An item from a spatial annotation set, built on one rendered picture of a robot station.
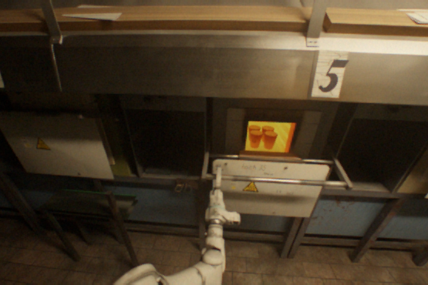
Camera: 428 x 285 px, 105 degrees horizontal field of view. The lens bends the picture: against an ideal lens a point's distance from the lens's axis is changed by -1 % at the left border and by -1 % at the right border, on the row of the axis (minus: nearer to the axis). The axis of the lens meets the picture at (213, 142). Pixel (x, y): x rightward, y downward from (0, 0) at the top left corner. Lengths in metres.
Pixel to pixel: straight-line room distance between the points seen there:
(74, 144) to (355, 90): 1.31
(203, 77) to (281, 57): 0.25
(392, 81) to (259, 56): 0.43
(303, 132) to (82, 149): 1.24
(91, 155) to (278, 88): 1.03
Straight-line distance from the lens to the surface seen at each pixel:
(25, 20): 0.96
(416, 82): 0.84
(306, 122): 1.03
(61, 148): 1.30
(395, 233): 2.16
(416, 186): 1.69
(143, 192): 1.50
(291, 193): 1.12
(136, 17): 0.72
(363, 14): 0.82
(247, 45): 0.61
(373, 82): 0.75
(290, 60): 0.63
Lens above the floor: 1.63
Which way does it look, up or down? 28 degrees down
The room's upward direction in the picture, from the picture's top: 1 degrees clockwise
